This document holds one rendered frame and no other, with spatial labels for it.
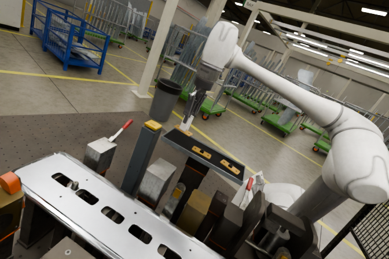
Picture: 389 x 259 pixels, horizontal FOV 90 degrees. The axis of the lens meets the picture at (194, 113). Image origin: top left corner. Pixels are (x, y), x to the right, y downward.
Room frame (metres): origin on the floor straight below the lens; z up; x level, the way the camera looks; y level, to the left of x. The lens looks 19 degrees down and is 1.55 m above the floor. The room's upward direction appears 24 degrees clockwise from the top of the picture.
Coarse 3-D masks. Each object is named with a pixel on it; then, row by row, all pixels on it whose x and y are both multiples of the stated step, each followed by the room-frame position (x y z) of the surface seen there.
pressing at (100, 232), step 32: (64, 160) 0.55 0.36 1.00; (32, 192) 0.40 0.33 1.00; (64, 192) 0.44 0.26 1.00; (96, 192) 0.48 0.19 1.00; (64, 224) 0.36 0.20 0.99; (96, 224) 0.39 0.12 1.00; (128, 224) 0.42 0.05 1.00; (160, 224) 0.47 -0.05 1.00; (128, 256) 0.35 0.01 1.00; (160, 256) 0.38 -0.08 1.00; (192, 256) 0.42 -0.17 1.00
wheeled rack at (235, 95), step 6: (276, 72) 7.46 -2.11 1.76; (252, 84) 8.43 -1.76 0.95; (228, 90) 8.61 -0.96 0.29; (234, 96) 7.94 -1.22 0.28; (240, 96) 8.51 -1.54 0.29; (270, 96) 8.25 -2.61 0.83; (246, 102) 7.67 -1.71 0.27; (252, 102) 8.26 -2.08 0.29; (258, 108) 7.43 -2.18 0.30; (264, 108) 8.21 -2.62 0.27
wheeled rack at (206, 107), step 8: (176, 24) 5.12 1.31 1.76; (192, 32) 4.89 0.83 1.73; (168, 56) 5.26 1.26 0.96; (248, 56) 4.98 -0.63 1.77; (184, 64) 5.08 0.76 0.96; (224, 80) 4.35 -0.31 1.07; (184, 88) 5.42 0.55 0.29; (184, 96) 4.71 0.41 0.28; (216, 96) 4.35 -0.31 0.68; (208, 104) 4.92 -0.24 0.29; (216, 104) 5.29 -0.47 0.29; (208, 112) 4.34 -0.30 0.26; (216, 112) 4.66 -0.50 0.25
